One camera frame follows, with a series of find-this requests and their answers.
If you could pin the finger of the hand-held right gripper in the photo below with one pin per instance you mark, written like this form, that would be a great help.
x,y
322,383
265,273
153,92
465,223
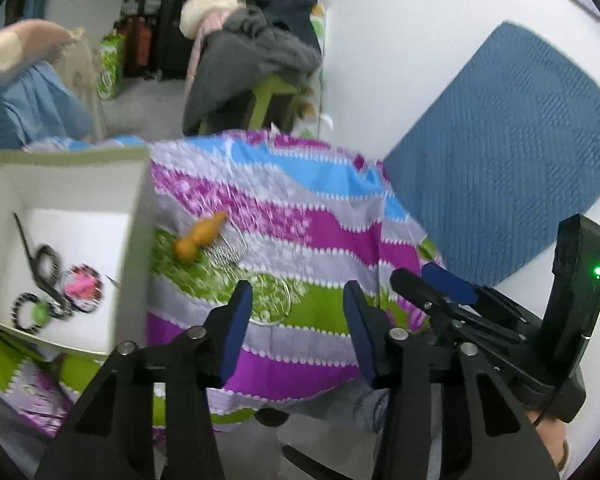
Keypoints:
x,y
415,287
447,282

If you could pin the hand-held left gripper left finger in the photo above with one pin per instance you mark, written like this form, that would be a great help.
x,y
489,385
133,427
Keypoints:
x,y
235,330

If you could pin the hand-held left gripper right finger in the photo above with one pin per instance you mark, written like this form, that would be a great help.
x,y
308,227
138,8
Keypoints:
x,y
362,335

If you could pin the pink flower hair clip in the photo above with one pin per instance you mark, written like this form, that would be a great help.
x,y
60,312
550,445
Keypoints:
x,y
82,284

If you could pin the green cardboard box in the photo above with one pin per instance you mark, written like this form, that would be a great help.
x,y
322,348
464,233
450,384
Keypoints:
x,y
80,240

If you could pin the person's right hand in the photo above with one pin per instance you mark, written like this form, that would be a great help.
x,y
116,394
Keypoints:
x,y
550,435

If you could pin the person's right leg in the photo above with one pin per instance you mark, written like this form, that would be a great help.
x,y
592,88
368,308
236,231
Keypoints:
x,y
375,405

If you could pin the colourful striped floral cloth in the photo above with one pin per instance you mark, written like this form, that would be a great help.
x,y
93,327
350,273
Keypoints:
x,y
300,220

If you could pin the wide blue chair cover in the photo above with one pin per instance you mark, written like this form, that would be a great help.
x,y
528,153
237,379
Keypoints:
x,y
510,155

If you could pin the green stool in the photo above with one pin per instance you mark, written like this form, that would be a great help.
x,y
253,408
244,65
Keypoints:
x,y
270,97

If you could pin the grey hoodie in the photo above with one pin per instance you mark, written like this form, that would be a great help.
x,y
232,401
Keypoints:
x,y
245,60

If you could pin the green shopping bag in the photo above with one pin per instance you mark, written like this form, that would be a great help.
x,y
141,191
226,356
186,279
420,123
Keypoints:
x,y
109,65

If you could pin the light blue bed sheet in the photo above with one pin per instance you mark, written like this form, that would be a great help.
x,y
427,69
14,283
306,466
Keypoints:
x,y
45,105

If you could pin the red suitcase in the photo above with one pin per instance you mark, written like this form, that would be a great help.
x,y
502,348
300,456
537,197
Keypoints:
x,y
137,42

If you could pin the plain black suitcase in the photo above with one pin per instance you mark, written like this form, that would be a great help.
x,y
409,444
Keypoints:
x,y
170,25

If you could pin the pink pillow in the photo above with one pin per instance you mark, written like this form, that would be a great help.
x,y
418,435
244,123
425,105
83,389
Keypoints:
x,y
27,42

